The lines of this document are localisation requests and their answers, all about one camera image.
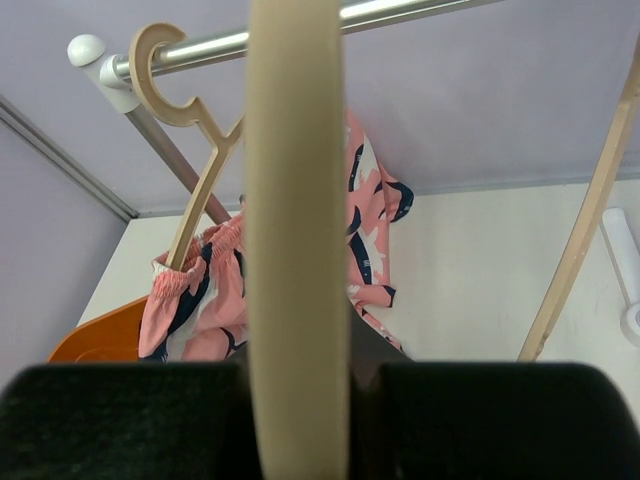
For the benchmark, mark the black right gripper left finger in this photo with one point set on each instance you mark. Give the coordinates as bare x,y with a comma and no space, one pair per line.
128,421

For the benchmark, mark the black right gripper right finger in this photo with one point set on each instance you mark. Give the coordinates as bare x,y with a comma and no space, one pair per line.
492,420

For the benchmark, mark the beige hanger of navy shorts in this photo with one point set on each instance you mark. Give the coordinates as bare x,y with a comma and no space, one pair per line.
588,217

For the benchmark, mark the beige hanger of grey shorts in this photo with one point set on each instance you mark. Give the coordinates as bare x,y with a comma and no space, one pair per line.
295,239

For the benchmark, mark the pink shark print shorts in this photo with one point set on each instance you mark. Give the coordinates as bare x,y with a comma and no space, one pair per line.
198,313

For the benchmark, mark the beige hanger under pink shorts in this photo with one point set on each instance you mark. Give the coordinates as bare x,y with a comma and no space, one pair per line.
203,149

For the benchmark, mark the orange plastic laundry basket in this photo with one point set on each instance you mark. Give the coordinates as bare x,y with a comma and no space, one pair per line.
112,337

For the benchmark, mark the metal clothes rack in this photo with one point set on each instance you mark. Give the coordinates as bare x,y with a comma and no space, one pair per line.
111,73

